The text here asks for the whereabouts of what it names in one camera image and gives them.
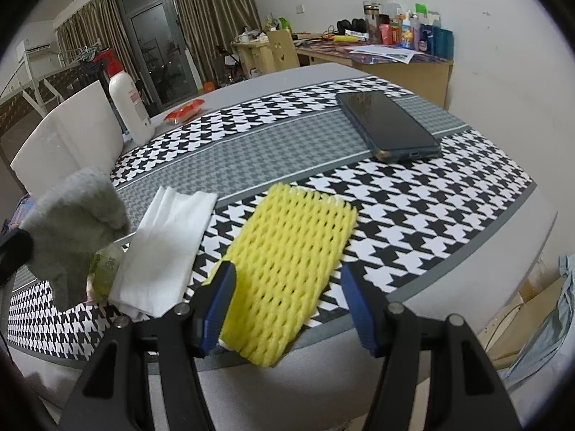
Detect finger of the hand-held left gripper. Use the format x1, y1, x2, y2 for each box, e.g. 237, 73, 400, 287
0, 229, 34, 286

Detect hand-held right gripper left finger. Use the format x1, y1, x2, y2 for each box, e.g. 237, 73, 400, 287
58, 260, 237, 431

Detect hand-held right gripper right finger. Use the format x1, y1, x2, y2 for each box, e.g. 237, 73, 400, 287
340, 264, 522, 431

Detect grey cloth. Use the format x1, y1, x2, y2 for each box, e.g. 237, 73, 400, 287
20, 167, 131, 311

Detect yellow foam net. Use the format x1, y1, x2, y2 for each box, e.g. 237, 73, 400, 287
204, 182, 359, 367

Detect white tissue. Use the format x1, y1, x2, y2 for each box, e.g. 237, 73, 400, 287
108, 186, 217, 319

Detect green and pink plastic packet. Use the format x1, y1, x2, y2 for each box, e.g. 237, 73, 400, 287
87, 245, 124, 301

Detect white foam box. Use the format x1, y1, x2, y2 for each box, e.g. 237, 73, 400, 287
10, 80, 125, 198

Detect cardboard box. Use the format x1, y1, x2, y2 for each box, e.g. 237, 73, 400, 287
478, 274, 564, 369

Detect grey plastic bag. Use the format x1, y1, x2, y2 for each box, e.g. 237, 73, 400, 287
503, 256, 575, 382

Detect white pump lotion bottle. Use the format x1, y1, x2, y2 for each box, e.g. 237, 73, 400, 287
96, 50, 156, 145

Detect black phone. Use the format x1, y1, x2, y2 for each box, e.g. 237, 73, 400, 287
336, 91, 442, 163

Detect red snack packet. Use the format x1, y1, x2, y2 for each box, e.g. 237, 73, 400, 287
164, 99, 205, 125

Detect hanging dark clothes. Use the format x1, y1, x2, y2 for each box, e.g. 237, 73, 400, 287
76, 47, 113, 77

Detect white air conditioner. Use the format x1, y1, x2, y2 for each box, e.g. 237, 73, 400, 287
15, 38, 59, 61

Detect brown curtain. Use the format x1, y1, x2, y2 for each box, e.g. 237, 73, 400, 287
168, 0, 261, 84
56, 0, 131, 99

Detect wooden desk with patterned top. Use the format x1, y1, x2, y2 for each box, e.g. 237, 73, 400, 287
294, 38, 454, 111

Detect glass balcony door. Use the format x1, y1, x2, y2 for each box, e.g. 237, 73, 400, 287
114, 0, 201, 104

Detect plain wooden desk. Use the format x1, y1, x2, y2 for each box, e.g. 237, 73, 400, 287
231, 31, 275, 77

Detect wooden chair with smiley cutout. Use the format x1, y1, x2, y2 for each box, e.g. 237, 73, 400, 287
267, 29, 299, 73

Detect printed papers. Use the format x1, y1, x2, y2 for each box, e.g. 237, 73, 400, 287
348, 44, 425, 64

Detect black dumbbell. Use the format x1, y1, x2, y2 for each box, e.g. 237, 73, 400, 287
336, 18, 367, 36

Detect row of toiletry bottles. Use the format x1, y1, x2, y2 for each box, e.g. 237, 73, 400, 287
378, 2, 454, 59

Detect steel thermos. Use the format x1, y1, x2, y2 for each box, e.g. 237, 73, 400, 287
364, 4, 380, 39

